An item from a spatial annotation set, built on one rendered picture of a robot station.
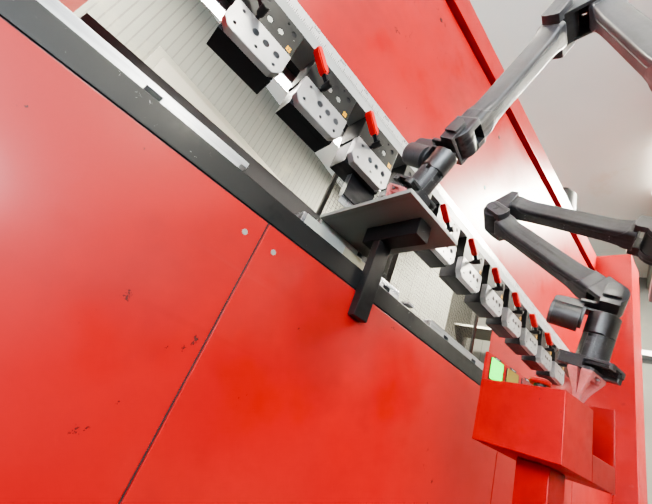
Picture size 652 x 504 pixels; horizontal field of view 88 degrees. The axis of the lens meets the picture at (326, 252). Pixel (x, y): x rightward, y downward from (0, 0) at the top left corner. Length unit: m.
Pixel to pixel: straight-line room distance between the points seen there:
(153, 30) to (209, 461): 3.42
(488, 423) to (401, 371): 0.19
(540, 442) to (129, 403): 0.64
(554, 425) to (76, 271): 0.75
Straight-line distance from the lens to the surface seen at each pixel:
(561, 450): 0.74
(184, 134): 0.55
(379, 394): 0.76
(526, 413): 0.77
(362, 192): 0.95
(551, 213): 1.16
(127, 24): 3.56
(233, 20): 0.85
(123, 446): 0.52
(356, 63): 1.07
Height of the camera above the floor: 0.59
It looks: 25 degrees up
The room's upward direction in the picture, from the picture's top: 23 degrees clockwise
